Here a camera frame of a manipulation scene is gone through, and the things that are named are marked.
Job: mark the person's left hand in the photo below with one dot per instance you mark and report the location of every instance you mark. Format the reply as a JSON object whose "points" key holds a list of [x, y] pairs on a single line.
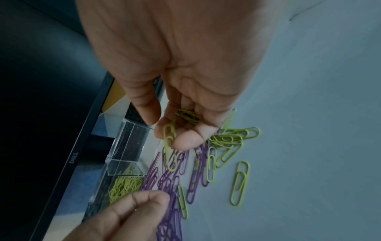
{"points": [[119, 221]]}

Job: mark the person's right hand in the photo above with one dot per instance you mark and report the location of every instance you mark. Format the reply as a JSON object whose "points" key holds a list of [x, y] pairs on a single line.
{"points": [[184, 47]]}

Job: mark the heap of green paper clips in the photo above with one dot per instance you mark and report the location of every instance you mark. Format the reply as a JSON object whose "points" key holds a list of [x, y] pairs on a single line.
{"points": [[125, 186]]}

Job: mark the single green paper clip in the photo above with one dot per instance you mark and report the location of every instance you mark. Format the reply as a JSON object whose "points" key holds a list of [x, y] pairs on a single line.
{"points": [[165, 141], [187, 115]]}

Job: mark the pile of mixed paper clips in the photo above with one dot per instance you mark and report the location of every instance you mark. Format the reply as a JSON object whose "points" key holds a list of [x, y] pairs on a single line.
{"points": [[221, 139]]}

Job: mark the black keyboard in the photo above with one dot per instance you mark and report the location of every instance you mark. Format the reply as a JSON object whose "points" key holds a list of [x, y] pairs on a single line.
{"points": [[95, 209]]}

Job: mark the black computer monitor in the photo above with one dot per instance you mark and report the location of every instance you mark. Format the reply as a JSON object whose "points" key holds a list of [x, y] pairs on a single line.
{"points": [[29, 94]]}

